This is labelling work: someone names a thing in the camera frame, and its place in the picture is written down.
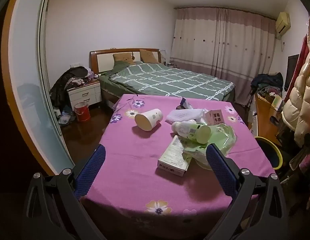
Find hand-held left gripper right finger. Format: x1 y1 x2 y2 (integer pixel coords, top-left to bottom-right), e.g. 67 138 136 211
206 144 288 240

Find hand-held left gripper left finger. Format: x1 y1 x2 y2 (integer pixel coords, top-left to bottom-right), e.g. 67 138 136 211
22 144 107 240

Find green plastic bag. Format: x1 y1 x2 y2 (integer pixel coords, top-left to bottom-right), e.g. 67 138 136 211
182 125 237 170

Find green plastic bottle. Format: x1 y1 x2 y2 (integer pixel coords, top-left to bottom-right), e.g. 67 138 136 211
195 124 212 144

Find white green cardboard box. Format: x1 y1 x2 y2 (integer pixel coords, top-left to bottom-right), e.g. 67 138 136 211
157 135 193 177

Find black yellow-rimmed trash bin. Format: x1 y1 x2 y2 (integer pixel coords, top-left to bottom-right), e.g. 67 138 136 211
254 136 283 170

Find pink milk carton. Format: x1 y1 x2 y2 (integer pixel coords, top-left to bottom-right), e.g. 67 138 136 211
204 109 222 126

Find white plastic bottle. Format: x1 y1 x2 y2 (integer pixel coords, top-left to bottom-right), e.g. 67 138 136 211
171 120 199 138

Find white foam net sleeve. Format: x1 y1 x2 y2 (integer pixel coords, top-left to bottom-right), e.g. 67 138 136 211
166 108 209 125

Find white paper cup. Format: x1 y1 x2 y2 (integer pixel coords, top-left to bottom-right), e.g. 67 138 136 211
134 108 163 131

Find purple floral tablecloth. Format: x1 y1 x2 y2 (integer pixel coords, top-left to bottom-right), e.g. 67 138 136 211
81 94 277 218

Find red bucket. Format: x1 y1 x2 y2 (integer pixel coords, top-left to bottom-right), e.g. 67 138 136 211
74 102 91 122

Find plastic bags on floor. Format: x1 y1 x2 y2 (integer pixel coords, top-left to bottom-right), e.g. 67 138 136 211
55 105 75 125

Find wooden side desk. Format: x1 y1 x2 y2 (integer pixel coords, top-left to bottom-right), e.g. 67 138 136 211
249 92 283 145

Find white nightstand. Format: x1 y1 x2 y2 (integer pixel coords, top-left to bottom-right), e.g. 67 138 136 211
67 80 102 105

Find pile of small plush toys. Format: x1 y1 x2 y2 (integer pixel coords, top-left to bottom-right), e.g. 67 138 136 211
70 71 101 85

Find dark jacket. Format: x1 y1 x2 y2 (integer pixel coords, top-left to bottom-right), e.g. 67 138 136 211
50 66 88 105

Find pile of dark clothes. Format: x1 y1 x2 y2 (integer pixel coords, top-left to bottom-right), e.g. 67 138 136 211
250 72 284 97

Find green checked quilt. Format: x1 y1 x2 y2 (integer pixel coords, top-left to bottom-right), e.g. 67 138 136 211
109 63 234 98

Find frosted sliding wardrobe door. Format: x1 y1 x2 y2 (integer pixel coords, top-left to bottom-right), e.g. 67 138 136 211
1 0 75 178

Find white puffer jacket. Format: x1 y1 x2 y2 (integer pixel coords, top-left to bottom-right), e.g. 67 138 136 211
281 47 310 145

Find wooden bed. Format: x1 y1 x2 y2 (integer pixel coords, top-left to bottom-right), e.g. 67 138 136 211
89 48 236 108

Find brown bear pillow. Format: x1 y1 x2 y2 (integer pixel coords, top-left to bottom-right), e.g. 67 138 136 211
113 52 134 64

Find beige pink curtain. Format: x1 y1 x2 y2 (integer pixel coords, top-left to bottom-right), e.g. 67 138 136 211
169 6 278 105

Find black television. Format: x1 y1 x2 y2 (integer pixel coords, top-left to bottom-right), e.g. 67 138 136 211
284 54 300 92

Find red garment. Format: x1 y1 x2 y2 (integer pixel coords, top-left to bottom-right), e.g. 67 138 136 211
286 34 309 98

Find yellowed air conditioner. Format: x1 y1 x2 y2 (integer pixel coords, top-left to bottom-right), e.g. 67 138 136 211
275 12 291 34

